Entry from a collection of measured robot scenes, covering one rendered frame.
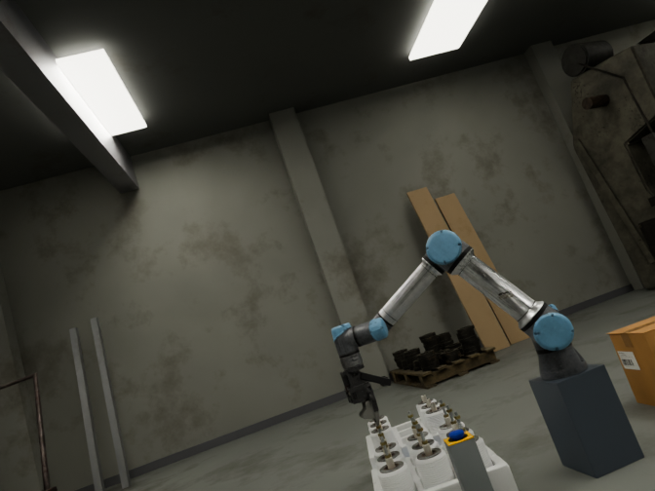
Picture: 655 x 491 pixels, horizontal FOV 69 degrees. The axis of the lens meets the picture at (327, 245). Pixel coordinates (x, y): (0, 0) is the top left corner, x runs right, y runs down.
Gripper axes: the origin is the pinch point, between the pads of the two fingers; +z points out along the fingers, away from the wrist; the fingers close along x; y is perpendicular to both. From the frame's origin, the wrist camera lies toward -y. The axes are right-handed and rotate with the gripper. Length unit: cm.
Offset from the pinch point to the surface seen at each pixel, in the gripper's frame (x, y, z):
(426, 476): 28.4, -1.1, 13.8
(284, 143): -327, -82, -252
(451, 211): -305, -234, -117
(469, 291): -282, -205, -28
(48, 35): -149, 98, -293
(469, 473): 47.4, -6.4, 11.1
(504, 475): 37.4, -19.9, 19.0
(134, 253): -360, 107, -183
